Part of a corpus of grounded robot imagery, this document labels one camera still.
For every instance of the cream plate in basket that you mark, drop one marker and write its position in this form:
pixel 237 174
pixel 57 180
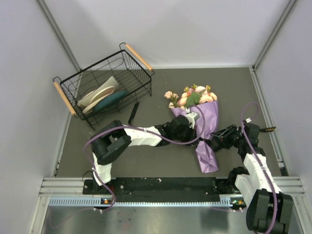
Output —
pixel 97 98

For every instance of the pink flower bouquet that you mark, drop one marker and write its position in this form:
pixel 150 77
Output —
pixel 193 95

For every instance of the white plate in basket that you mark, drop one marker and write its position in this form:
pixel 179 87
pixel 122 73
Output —
pixel 85 100

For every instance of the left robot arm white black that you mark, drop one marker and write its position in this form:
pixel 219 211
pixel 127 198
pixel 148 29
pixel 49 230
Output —
pixel 109 143

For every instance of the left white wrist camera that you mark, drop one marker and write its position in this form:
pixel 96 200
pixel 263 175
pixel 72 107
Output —
pixel 192 116

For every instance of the grey slotted cable duct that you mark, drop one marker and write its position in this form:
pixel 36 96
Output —
pixel 222 201

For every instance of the black ribbon gold lettering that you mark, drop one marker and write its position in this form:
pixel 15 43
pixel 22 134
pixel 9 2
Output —
pixel 134 111

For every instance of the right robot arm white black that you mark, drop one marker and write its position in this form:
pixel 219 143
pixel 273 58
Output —
pixel 268 208

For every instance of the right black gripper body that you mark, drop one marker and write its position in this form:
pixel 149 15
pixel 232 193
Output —
pixel 231 137

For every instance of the purple wrapping paper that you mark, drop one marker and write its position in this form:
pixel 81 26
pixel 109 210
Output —
pixel 206 124

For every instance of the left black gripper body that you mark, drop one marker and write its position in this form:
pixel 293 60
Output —
pixel 186 134

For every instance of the dark teal plate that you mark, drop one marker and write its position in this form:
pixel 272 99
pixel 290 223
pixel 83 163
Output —
pixel 110 100

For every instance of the black wire basket wooden handles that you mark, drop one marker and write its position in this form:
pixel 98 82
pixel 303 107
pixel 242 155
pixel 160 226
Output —
pixel 128 68

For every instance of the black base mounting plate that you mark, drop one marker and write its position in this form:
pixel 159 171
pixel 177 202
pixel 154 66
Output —
pixel 132 185

